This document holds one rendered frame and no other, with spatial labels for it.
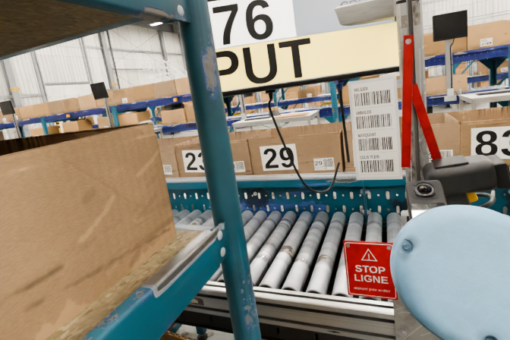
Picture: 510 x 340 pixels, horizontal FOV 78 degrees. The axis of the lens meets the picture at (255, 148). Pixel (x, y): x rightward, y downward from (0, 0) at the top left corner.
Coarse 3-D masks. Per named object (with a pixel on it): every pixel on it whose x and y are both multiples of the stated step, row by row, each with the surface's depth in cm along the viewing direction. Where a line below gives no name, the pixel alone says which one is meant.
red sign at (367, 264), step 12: (348, 252) 67; (360, 252) 66; (372, 252) 65; (384, 252) 64; (348, 264) 68; (360, 264) 67; (372, 264) 66; (384, 264) 65; (348, 276) 69; (360, 276) 68; (372, 276) 67; (384, 276) 66; (348, 288) 69; (360, 288) 68; (372, 288) 67; (384, 288) 66
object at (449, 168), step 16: (432, 160) 57; (448, 160) 55; (464, 160) 53; (480, 160) 52; (496, 160) 51; (432, 176) 54; (448, 176) 52; (464, 176) 52; (480, 176) 51; (496, 176) 50; (448, 192) 53; (464, 192) 52
